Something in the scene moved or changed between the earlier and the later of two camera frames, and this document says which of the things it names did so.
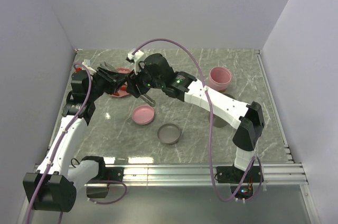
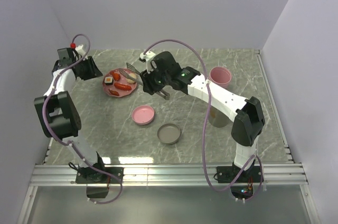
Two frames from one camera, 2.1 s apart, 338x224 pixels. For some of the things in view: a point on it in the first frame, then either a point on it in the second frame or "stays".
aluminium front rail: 282,174 stays
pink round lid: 142,114 stays
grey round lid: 168,133 stays
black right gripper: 133,80 to 148,86
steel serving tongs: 144,97 to 162,93
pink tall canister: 219,77 stays
